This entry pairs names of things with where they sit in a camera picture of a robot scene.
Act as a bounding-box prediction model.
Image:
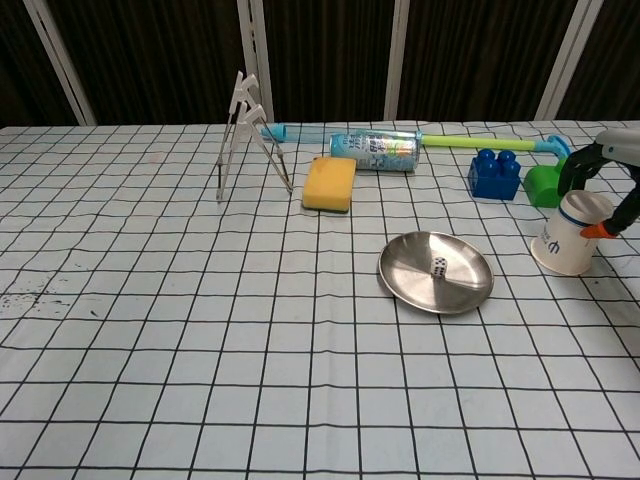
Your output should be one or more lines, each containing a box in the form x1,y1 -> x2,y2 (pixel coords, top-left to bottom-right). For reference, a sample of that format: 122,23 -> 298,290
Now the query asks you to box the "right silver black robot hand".
556,127 -> 640,240

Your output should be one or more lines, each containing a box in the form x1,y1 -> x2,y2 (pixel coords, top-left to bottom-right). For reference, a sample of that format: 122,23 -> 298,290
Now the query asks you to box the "white paper cup blue print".
531,189 -> 615,277

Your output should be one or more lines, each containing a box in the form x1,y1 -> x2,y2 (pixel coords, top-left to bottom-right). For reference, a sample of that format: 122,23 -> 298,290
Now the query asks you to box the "round steel plate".
376,230 -> 496,315

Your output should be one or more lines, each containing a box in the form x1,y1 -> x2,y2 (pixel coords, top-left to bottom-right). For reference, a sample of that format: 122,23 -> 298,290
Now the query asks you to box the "green plastic building block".
522,156 -> 571,210

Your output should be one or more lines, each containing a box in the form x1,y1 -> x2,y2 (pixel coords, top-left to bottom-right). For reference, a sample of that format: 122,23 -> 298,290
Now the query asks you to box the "blue plastic building block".
467,148 -> 521,202

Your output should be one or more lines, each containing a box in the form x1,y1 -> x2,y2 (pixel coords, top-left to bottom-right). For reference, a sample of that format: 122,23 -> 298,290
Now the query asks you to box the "light blue drink can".
329,129 -> 420,173

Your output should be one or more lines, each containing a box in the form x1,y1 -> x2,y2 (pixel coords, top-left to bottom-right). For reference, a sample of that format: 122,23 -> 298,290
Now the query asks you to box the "yellow sponge green base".
301,155 -> 358,216

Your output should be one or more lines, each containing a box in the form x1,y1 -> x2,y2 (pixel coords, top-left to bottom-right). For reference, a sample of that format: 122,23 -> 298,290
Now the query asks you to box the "light blue checkered tablecloth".
0,119 -> 640,480

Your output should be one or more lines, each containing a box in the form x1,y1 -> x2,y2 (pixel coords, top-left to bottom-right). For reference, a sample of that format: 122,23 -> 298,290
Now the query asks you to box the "white metal frame post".
22,0 -> 97,126
533,0 -> 593,120
383,0 -> 412,120
235,0 -> 275,125

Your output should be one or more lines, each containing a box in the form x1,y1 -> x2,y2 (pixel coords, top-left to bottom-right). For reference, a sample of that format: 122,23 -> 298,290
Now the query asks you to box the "white folding wire rack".
215,71 -> 295,203

